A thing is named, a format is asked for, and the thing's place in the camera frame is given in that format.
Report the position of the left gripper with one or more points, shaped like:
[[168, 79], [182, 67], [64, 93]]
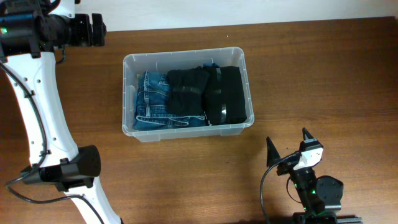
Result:
[[82, 22]]

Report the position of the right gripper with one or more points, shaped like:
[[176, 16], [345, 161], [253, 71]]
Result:
[[272, 155]]

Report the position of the black garment with tape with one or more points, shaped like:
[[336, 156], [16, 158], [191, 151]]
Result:
[[186, 89], [224, 101]]

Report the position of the dark blue jeans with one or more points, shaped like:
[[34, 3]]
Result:
[[151, 111]]

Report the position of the blue garment with tape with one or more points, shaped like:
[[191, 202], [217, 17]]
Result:
[[213, 65]]

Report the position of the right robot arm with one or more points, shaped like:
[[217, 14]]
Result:
[[319, 196]]

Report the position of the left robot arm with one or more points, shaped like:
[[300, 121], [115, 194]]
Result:
[[31, 33]]

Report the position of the clear plastic storage bin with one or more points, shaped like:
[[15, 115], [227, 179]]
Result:
[[136, 64]]

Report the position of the black aluminium rail base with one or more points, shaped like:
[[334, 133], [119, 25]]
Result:
[[329, 219]]

